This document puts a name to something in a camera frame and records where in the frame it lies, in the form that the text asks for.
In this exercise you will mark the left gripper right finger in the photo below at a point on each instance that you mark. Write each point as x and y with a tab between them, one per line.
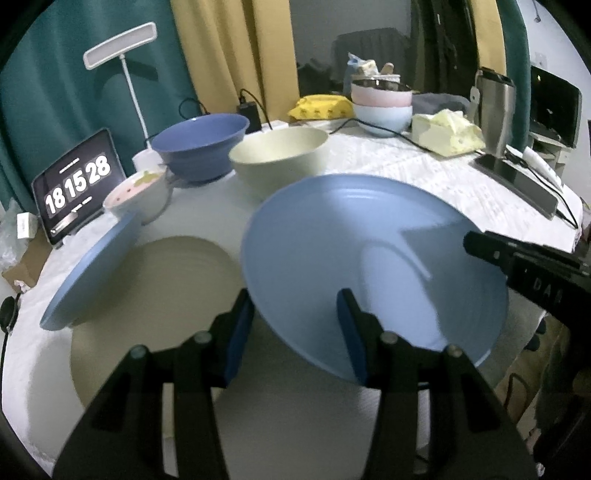
362	332

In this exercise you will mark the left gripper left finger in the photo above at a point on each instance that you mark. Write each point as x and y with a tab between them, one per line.
229	334

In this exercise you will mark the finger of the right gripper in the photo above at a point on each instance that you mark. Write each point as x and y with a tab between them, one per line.
555	280

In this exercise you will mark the light blue plate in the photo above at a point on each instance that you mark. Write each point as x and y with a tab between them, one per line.
398	248

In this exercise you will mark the beige plate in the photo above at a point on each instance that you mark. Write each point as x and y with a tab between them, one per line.
163	292

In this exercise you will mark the black smartphone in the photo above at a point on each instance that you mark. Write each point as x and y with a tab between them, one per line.
522	185

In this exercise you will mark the white tube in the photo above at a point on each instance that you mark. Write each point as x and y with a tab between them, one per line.
532	160

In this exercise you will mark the pink strawberry bowl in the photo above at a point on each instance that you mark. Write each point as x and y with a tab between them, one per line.
146	193

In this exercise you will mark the cream bowl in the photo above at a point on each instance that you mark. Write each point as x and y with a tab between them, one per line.
269	161

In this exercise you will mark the dark blue bowl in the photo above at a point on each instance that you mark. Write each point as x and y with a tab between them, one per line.
197	150

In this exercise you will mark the white desk lamp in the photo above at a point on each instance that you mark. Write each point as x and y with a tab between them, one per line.
116	47

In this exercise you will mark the steel travel mug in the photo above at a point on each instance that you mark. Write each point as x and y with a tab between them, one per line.
492	107

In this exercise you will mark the tablet showing clock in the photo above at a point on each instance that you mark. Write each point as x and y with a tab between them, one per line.
71	191

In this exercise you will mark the cardboard box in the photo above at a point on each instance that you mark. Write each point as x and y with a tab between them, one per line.
25	274

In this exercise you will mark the grey folded cloth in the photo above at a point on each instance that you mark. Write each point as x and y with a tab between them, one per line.
432	103

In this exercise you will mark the black power adapter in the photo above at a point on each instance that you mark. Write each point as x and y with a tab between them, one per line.
250	111

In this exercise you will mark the black round pouch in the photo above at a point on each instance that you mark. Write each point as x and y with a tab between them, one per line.
9	313

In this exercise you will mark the white small box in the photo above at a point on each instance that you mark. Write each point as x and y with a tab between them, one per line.
26	225

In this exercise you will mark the clear plastic bag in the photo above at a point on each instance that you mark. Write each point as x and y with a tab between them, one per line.
11	248

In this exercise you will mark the snack bags in bowl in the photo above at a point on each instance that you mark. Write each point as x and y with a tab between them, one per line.
359	69

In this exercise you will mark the yellow curtain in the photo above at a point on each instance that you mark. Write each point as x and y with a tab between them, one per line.
233	45

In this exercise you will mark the teal curtain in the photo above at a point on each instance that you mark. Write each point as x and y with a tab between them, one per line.
50	102

